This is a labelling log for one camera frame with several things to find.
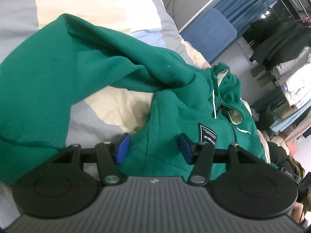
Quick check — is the brown coat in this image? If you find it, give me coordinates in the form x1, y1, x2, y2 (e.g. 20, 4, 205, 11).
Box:
289, 155, 304, 175

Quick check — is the person's right hand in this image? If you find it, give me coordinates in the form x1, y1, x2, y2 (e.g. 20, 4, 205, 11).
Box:
292, 203, 307, 231

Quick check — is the patchwork quilt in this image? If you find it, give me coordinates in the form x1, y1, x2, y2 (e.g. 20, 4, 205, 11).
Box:
0, 0, 271, 226

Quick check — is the striped garment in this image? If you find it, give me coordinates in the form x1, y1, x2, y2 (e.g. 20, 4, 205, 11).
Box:
250, 65, 276, 87

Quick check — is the black hanging coat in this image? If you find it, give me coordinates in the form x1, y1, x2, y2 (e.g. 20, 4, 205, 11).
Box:
249, 19, 311, 70

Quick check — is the black cloth pile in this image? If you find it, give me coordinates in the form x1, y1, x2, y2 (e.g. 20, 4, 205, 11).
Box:
265, 142, 289, 165

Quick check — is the blue curtain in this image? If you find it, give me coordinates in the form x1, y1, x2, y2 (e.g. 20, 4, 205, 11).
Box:
214, 0, 291, 30

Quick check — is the white puffer jacket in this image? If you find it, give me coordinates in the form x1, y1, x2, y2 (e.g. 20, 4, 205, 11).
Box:
271, 62, 311, 107

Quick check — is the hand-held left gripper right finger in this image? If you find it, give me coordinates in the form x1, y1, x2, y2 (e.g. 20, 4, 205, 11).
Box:
178, 132, 259, 185

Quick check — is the light blue garment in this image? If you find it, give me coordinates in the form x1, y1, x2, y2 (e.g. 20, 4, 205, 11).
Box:
270, 112, 311, 131

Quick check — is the blue padded board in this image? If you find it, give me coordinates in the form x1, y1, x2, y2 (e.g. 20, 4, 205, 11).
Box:
183, 8, 237, 65

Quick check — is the metal clothes rack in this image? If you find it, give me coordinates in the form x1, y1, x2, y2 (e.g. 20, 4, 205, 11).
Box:
274, 0, 311, 26

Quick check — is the green hoodie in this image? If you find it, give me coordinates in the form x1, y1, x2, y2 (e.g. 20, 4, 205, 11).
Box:
0, 13, 271, 185

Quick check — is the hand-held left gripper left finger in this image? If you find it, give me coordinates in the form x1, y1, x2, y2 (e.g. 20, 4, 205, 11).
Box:
52, 132, 132, 185

